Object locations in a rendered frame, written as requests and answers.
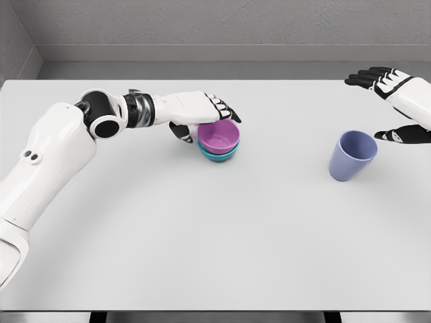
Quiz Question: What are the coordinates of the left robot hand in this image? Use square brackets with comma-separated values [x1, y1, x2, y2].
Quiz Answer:
[166, 90, 242, 145]

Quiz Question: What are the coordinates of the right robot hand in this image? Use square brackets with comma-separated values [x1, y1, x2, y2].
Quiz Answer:
[343, 65, 431, 147]

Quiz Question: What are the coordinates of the pink bowl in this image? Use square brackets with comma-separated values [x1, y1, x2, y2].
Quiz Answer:
[197, 120, 241, 156]

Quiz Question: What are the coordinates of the teal bowl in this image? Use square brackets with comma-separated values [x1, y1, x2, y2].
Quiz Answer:
[197, 139, 240, 164]

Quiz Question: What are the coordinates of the lavender blue cup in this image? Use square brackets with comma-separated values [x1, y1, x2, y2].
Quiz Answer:
[329, 130, 378, 183]

